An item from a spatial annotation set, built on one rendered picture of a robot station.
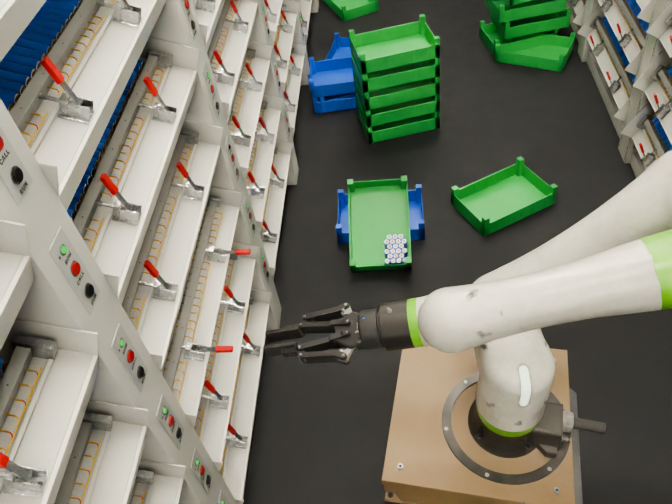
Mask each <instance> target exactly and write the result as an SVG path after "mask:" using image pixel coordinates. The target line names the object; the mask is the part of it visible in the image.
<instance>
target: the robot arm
mask: <svg viewBox="0 0 672 504"><path fill-rule="evenodd" d="M671 308H672V150H671V151H669V152H667V153H665V154H664V155H663V156H661V157H660V158H659V159H658V160H657V161H656V162H655V163H653V164H652V165H651V166H650V167H649V168H648V169H647V170H645V171H644V172H643V173H642V174H641V175H640V176H638V177H637V178H636V179H635V180H634V181H632V182H631V183H630V184H629V185H627V186H626V187H625V188H624V189H622V190H621V191H620V192H619V193H617V194H616V195H615V196H613V197H612V198H611V199H609V200H608V201H607V202H605V203H604V204H603V205H601V206H600V207H599V208H597V209H596V210H595V211H593V212H592V213H590V214H589V215H588V216H586V217H585V218H583V219H582V220H580V221H579V222H577V223H576V224H574V225H573V226H571V227H570V228H568V229H567V230H565V231H564V232H562V233H561V234H559V235H557V236H556V237H554V238H553V239H551V240H549V241H548V242H546V243H544V244H543V245H541V246H539V247H538V248H536V249H534V250H532V251H531V252H529V253H527V254H525V255H523V256H522V257H520V258H518V259H516V260H514V261H512V262H510V263H508V264H506V265H504V266H502V267H500V268H498V269H496V270H494V271H492V272H489V273H487V274H485V275H483V276H481V277H480V278H478V279H477V280H476V281H475V282H474V283H473V284H469V285H461V286H453V287H445V288H440V289H438V290H435V291H434V292H432V293H431V294H429V295H427V296H423V297H418V298H411V299H405V300H398V301H391V302H385V303H381V304H380V306H379V308H375V309H369V310H362V311H360V313H356V312H352V309H351V307H350V305H349V303H348V302H345V303H343V304H341V305H339V306H337V307H333V308H329V309H325V310H320V311H316V312H312V313H308V314H304V315H303V316H302V321H301V322H300V323H299V324H294V325H287V326H285V327H284V328H282V329H276V330H269V331H266V332H265V335H266V336H267V338H268V339H269V341H270V342H275V341H282V340H289V339H296V338H303V335H304V336H305V334H307V333H334V334H330V335H329V336H328V337H325V338H322V339H318V340H314V341H310V342H307V343H303V344H298V343H297V341H293V342H286V343H279V344H272V345H265V346H263V350H264V351H265V353H266V354H267V356H268V357H272V356H279V355H283V357H290V356H298V357H299V358H300V360H301V362H302V363H303V364H312V363H313V364H315V363H342V364H345V365H348V364H349V363H350V360H349V358H350V356H351V354H352V352H356V351H357V350H359V349H367V350H368V349H376V348H383V347H385V349H386V350H387V351H395V350H403V349H410V348H418V347H426V346H432V347H433V348H435V349H437V350H439V351H442V352H446V353H457V352H461V351H464V350H467V349H470V348H473V347H474V352H475V357H476V362H477V367H478V372H479V377H478V384H477V391H476V399H475V400H474V402H473V403H472V405H471V407H470V409H469V414H468V426H469V430H470V433H471V435H472V437H473V439H474V440H475V441H476V443H477V444H478V445H479V446H480V447H481V448H482V449H484V450H485V451H487V452H488V453H490V454H492V455H495V456H498V457H502V458H518V457H522V456H525V455H527V454H529V453H530V452H532V451H533V450H534V449H535V448H537V449H538V450H539V451H540V452H541V453H542V454H543V455H544V456H545V457H549V458H555V457H556V456H557V452H558V450H559V447H561V443H562V442H570V437H565V435H563V432H568V433H571V432H572V430H573V429H577V430H583V431H588V432H594V433H599V434H605V431H606V423H603V422H597V421H592V420H586V419H580V418H575V417H574V414H573V413H572V412H568V411H563V404H560V403H554V402H549V401H547V400H548V397H549V394H550V390H551V387H552V383H553V379H554V375H555V361H554V358H553V355H552V353H551V350H550V348H549V346H548V344H547V342H546V340H545V338H544V336H543V334H542V331H541V328H544V327H548V326H553V325H558V324H563V323H568V322H574V321H580V320H586V319H593V318H599V317H607V316H615V315H624V314H633V313H641V312H649V311H657V310H664V309H671ZM343 317H344V318H343ZM340 318H342V319H340ZM302 333H303V334H302ZM339 348H344V349H346V350H342V349H340V350H339V351H336V350H332V351H325V350H329V349H339Z"/></svg>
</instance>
